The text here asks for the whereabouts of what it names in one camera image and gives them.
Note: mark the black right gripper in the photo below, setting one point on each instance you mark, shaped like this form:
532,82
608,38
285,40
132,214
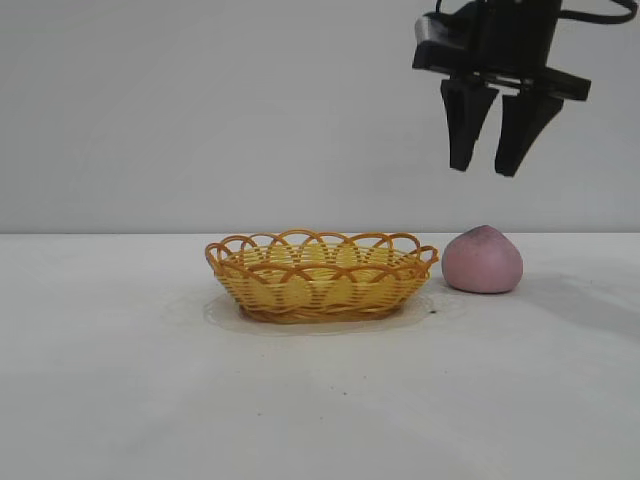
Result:
515,35

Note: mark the pink peach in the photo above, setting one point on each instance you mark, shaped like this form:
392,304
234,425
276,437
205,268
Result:
480,265

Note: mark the yellow woven plastic basket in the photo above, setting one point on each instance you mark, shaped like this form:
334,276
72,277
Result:
280,295

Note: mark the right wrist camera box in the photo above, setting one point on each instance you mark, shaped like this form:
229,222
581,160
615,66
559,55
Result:
445,42

